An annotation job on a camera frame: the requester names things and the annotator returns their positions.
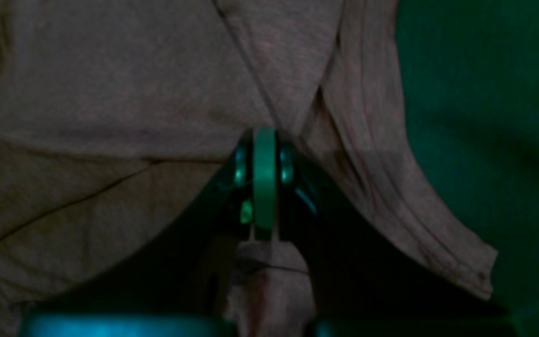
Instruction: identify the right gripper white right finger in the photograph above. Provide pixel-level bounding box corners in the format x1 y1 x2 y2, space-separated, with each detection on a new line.
232 128 294 242

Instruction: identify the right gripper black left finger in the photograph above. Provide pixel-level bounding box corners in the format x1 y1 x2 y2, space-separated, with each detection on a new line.
17 312 235 337

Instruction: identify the red long-sleeve T-shirt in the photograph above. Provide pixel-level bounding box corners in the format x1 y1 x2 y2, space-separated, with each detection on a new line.
0 0 497 337

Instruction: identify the black table cloth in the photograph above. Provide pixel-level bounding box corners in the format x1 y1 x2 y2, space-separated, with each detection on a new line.
396 0 539 337

